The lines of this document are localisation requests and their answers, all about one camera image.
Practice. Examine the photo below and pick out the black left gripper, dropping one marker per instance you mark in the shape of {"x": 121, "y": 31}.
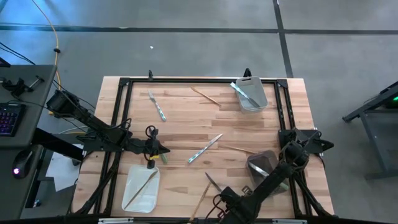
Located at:
{"x": 151, "y": 147}

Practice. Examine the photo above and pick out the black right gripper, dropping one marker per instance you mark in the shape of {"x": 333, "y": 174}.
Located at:
{"x": 231, "y": 200}

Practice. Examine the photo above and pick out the wooden utensil bottom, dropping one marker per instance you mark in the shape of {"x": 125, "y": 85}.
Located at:
{"x": 200, "y": 202}

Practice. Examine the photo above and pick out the wooden utensil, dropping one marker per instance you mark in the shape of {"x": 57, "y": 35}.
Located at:
{"x": 206, "y": 97}
{"x": 200, "y": 202}

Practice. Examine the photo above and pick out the wooden utensil top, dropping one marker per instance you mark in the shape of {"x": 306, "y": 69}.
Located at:
{"x": 206, "y": 97}

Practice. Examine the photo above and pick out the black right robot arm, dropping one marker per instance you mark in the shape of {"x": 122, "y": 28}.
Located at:
{"x": 273, "y": 177}

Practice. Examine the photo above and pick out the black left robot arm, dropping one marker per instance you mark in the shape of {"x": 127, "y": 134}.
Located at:
{"x": 93, "y": 123}

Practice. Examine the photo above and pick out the white rectangular tray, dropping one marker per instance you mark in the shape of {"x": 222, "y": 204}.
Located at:
{"x": 146, "y": 199}

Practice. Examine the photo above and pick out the dark clear plastic bin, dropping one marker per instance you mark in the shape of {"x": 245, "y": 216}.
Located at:
{"x": 264, "y": 157}

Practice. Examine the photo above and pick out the black table edge clamp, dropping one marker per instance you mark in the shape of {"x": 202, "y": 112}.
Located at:
{"x": 150, "y": 74}
{"x": 247, "y": 73}

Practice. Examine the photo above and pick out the white paper sheet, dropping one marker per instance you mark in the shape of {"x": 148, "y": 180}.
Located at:
{"x": 62, "y": 174}

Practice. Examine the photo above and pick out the black desk crossbar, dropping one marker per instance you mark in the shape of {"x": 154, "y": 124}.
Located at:
{"x": 56, "y": 143}

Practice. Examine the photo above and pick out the white plastic bin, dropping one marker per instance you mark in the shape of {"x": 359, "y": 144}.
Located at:
{"x": 258, "y": 90}

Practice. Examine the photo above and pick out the grey desk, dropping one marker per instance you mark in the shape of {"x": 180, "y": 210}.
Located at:
{"x": 31, "y": 109}

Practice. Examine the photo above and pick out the black computer mouse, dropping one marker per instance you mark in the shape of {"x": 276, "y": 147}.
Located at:
{"x": 21, "y": 165}

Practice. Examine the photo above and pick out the black backlit keyboard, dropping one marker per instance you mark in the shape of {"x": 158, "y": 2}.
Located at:
{"x": 9, "y": 119}

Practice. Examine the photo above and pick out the black clamp tool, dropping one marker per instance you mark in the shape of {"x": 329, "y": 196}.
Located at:
{"x": 17, "y": 87}

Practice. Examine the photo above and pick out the white bracket plate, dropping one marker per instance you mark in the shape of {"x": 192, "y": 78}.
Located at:
{"x": 115, "y": 221}
{"x": 289, "y": 221}

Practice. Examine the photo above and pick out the black metal table frame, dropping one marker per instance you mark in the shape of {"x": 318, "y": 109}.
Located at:
{"x": 202, "y": 80}

